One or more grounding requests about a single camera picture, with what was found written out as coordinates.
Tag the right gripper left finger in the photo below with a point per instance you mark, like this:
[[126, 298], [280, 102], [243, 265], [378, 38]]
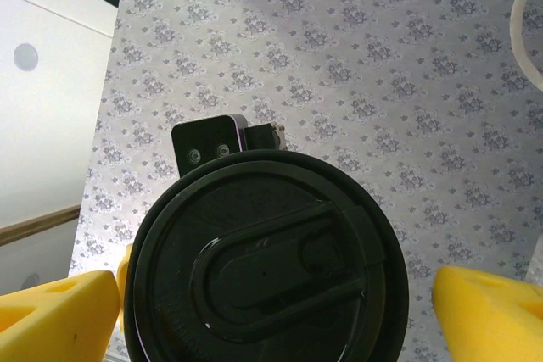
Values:
[[51, 324]]

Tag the white cartoon print paper bag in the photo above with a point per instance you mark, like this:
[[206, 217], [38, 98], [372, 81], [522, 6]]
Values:
[[515, 31]]

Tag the black plastic cup lid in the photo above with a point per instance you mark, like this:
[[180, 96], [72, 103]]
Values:
[[275, 273]]

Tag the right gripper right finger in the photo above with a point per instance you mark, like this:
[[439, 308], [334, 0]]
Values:
[[496, 324]]

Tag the round ceiling light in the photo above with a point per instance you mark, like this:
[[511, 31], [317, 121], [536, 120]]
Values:
[[25, 57]]

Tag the brown wooden trim strip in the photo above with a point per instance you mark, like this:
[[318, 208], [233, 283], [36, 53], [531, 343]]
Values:
[[38, 226]]

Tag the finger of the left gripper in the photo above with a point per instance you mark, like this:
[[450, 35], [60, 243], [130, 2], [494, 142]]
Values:
[[123, 285]]

